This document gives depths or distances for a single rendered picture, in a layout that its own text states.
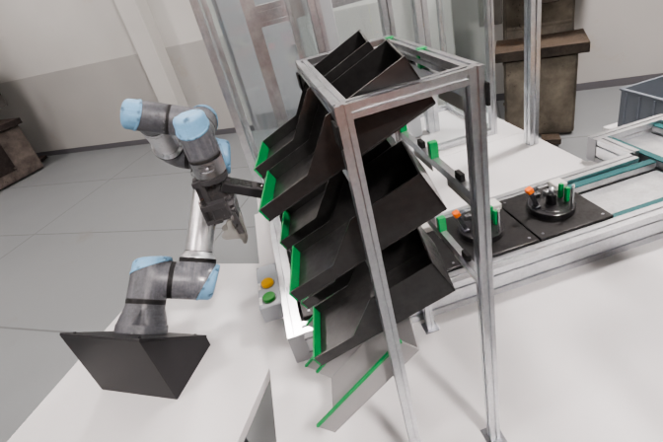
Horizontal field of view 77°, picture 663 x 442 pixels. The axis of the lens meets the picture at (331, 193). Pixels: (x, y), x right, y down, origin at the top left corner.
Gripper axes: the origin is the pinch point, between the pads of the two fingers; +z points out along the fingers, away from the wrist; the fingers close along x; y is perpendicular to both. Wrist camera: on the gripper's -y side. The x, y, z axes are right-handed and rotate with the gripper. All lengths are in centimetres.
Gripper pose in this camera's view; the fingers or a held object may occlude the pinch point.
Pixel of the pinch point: (247, 238)
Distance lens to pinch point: 112.2
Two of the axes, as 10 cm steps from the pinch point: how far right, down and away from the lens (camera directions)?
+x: 2.1, 4.4, -8.7
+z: 2.2, 8.5, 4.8
